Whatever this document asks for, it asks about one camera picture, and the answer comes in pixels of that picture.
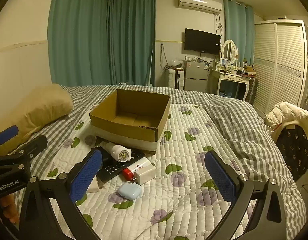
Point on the small silver fridge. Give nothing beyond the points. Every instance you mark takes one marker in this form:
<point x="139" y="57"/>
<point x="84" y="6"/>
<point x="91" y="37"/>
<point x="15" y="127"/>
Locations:
<point x="195" y="76"/>

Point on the white mop pole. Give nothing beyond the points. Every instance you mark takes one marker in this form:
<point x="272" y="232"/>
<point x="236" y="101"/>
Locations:
<point x="150" y="67"/>

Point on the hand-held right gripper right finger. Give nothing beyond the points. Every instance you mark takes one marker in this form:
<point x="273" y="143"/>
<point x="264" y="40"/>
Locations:
<point x="221" y="177"/>

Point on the grey checked bed sheet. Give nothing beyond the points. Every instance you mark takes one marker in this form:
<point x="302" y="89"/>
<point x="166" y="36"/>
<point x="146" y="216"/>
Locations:
<point x="234" y="120"/>

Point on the wide teal curtain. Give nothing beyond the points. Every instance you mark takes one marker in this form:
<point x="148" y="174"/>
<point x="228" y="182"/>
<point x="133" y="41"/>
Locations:
<point x="78" y="35"/>

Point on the black wall television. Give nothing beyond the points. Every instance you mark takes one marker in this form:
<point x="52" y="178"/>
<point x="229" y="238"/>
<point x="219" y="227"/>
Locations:
<point x="202" y="41"/>

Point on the white dressing table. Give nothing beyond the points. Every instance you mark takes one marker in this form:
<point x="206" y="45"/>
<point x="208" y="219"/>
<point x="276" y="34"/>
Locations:
<point x="230" y="77"/>

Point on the white oval vanity mirror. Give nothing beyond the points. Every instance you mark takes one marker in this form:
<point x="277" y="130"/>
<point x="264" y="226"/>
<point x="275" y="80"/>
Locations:
<point x="229" y="51"/>

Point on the white charger block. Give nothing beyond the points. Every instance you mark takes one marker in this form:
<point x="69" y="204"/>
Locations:
<point x="145" y="175"/>

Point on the white puffer jacket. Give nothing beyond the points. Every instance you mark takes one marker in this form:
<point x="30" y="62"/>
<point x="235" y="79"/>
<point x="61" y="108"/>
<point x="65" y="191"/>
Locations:
<point x="286" y="113"/>

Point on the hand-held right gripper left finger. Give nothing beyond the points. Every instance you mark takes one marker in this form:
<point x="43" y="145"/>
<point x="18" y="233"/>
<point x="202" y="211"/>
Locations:
<point x="85" y="176"/>

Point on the white suitcase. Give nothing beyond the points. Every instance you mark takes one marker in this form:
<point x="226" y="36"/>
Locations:
<point x="174" y="78"/>

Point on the tan pillow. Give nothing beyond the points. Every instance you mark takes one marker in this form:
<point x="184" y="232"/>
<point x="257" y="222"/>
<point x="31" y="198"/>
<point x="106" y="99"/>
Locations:
<point x="36" y="110"/>

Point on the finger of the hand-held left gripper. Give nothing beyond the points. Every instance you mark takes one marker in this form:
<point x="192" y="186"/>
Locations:
<point x="6" y="133"/>
<point x="33" y="145"/>

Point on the black remote control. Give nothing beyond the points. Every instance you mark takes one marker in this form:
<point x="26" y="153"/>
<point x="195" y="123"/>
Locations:
<point x="111" y="170"/>

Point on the white floral quilted blanket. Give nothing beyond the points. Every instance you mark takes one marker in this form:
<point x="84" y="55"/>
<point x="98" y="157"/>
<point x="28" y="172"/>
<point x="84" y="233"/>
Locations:
<point x="184" y="155"/>

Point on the light blue earbuds case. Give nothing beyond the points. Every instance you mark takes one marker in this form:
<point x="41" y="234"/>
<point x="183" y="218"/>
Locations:
<point x="128" y="191"/>

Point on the white air conditioner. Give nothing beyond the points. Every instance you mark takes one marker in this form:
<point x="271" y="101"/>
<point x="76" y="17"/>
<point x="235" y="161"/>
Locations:
<point x="200" y="3"/>

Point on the white plug adapter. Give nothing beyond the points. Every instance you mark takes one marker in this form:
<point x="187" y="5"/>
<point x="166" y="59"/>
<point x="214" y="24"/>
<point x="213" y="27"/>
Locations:
<point x="117" y="152"/>

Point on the person's left hand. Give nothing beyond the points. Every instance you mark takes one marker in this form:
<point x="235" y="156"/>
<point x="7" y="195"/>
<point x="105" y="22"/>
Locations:
<point x="9" y="208"/>

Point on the brown cardboard box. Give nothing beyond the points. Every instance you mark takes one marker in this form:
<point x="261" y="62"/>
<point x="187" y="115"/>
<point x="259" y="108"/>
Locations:
<point x="133" y="116"/>

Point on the small beige paper packet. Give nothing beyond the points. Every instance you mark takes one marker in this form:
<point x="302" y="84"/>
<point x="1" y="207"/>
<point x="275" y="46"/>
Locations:
<point x="96" y="186"/>

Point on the white louvered wardrobe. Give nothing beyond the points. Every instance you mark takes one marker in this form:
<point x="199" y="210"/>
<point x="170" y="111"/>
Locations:
<point x="279" y="65"/>

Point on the white tube with red cap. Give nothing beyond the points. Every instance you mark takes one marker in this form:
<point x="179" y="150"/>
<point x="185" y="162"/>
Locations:
<point x="138" y="166"/>

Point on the light blue curtain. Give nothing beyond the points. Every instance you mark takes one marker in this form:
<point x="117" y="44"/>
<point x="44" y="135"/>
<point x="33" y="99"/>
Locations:
<point x="237" y="30"/>

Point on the narrow teal curtain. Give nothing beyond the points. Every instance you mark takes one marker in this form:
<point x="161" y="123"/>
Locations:
<point x="131" y="37"/>

